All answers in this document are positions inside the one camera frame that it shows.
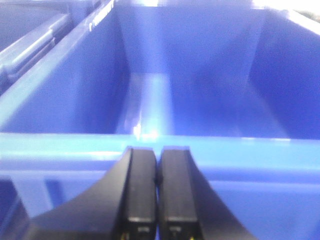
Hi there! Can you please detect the blue bin upper left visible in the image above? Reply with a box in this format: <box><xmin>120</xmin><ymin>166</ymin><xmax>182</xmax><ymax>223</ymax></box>
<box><xmin>0</xmin><ymin>0</ymin><xmax>320</xmax><ymax>240</ymax></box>

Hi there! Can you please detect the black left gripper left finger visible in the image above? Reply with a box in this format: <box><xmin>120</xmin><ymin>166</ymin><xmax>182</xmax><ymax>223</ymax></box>
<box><xmin>23</xmin><ymin>147</ymin><xmax>157</xmax><ymax>240</ymax></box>

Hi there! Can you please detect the steel rack left unit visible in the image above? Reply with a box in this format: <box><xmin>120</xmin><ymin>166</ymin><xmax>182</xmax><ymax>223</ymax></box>
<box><xmin>0</xmin><ymin>13</ymin><xmax>73</xmax><ymax>94</ymax></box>

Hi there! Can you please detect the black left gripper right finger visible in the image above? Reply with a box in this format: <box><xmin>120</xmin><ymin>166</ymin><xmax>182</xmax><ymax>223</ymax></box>
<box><xmin>158</xmin><ymin>147</ymin><xmax>256</xmax><ymax>240</ymax></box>

